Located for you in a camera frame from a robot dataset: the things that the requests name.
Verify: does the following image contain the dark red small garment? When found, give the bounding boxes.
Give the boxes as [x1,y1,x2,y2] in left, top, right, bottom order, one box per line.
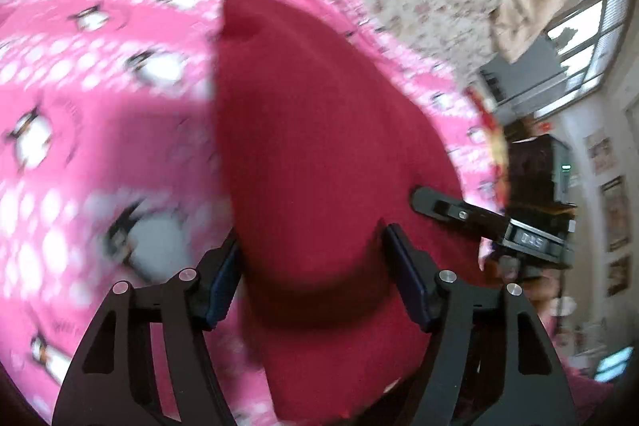
[214,0,484,425]

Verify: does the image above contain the person's right hand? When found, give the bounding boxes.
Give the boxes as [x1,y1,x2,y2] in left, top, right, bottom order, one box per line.
[522,269,563,337]

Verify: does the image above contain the window with grille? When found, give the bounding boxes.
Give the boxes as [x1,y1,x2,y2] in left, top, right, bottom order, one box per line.
[532,0,633,120]

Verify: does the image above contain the pink penguin print blanket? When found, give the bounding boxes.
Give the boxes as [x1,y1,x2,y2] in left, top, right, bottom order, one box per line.
[1,0,499,422]

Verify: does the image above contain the wall pictures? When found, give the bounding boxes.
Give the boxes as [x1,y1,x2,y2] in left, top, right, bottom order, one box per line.
[584,129,633,297]

